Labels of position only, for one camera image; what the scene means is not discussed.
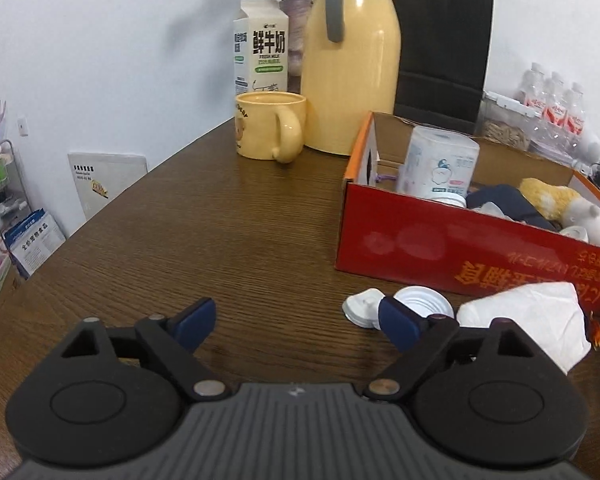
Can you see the white face mask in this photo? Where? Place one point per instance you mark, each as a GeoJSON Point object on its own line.
{"type": "Point", "coordinates": [525, 320]}

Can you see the red cardboard box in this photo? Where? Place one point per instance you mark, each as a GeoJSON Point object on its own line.
{"type": "Point", "coordinates": [405, 245]}

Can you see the pink glass vase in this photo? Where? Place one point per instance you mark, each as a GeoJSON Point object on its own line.
{"type": "Point", "coordinates": [297, 35]}

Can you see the white collapsible cup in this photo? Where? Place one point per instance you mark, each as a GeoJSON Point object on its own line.
{"type": "Point", "coordinates": [422, 300]}

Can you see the white cotton swab container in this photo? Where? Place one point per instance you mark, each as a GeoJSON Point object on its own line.
{"type": "Point", "coordinates": [435, 170]}

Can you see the dark navy cloth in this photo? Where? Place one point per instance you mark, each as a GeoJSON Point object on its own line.
{"type": "Point", "coordinates": [500, 200]}

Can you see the yellow and white plush toy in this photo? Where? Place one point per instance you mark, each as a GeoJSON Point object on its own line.
{"type": "Point", "coordinates": [550, 195]}

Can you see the white wall socket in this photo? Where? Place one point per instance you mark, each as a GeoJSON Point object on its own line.
{"type": "Point", "coordinates": [23, 126]}

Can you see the black paper bag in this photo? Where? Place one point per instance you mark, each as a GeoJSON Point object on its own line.
{"type": "Point", "coordinates": [440, 50]}

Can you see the yellow thermos jug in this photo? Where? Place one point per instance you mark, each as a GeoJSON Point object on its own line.
{"type": "Point", "coordinates": [350, 70]}

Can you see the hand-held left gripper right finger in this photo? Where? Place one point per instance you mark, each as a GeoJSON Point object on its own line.
{"type": "Point", "coordinates": [399, 322]}

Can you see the white milk carton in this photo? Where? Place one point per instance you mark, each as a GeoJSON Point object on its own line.
{"type": "Point", "coordinates": [267, 50]}

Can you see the clear seed container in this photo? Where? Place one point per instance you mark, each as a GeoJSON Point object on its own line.
{"type": "Point", "coordinates": [505, 132]}

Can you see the yellow mug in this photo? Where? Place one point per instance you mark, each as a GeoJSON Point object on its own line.
{"type": "Point", "coordinates": [260, 130]}

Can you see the purple burlap pouch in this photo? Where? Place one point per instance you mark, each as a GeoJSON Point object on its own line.
{"type": "Point", "coordinates": [386, 178]}

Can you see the small white cap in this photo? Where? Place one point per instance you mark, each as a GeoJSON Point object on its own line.
{"type": "Point", "coordinates": [361, 307]}

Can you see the white wall panel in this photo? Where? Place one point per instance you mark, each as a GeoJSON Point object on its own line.
{"type": "Point", "coordinates": [105, 180]}

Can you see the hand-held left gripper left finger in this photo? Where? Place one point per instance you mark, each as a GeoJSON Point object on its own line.
{"type": "Point", "coordinates": [195, 322]}

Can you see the blue pet food bag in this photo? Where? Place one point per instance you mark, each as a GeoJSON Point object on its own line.
{"type": "Point", "coordinates": [32, 245]}

